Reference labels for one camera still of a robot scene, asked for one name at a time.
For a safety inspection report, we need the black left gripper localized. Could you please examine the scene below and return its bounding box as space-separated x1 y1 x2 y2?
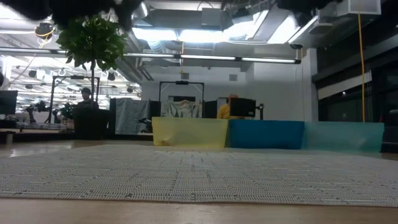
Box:
51 0 144 32

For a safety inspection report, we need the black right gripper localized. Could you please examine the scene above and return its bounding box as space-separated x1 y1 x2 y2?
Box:
276 0 343 11

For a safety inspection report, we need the green leafy potted plant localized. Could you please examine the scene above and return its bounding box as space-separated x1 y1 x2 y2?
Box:
55 15 129 110

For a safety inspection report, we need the white ceiling air unit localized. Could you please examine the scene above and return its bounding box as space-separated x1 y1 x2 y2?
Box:
337 0 382 16

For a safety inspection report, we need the person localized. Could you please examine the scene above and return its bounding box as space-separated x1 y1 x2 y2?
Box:
75 87 100 110
216 93 233 120

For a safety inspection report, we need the long ceiling light fixture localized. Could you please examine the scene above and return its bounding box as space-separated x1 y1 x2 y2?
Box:
123 52 302 65

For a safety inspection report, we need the grey fabric cover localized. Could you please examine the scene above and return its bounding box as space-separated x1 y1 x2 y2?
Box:
114 98 150 135

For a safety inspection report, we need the black plant pot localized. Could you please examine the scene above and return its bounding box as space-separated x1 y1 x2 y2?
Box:
72 107 111 140

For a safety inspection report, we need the black monitor on stand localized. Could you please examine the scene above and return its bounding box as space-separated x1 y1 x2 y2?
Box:
229 97 265 121

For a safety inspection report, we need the black computer monitor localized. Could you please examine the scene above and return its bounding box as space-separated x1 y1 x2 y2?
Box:
0 90 19 115

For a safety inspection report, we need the blue plastic bin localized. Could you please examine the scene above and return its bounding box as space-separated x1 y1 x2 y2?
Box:
228 119 306 150

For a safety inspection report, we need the teal plastic bin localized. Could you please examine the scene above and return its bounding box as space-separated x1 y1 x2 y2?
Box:
302 121 386 153

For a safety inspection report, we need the beige draped cloth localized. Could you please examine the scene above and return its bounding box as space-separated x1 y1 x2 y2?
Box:
160 99 202 118

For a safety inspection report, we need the yellow plastic bin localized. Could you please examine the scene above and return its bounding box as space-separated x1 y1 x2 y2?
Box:
151 116 230 149

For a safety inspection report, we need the grey woven table mat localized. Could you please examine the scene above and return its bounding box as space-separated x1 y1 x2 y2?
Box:
0 143 398 208

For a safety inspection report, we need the black hanging cable reel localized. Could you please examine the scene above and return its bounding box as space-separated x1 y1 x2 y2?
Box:
34 22 57 40

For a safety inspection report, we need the silver ventilation duct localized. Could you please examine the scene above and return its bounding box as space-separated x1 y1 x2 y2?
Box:
130 1 150 19

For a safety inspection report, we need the black metal gantry frame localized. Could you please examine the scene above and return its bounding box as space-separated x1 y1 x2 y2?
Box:
49 75 101 123
159 80 205 119

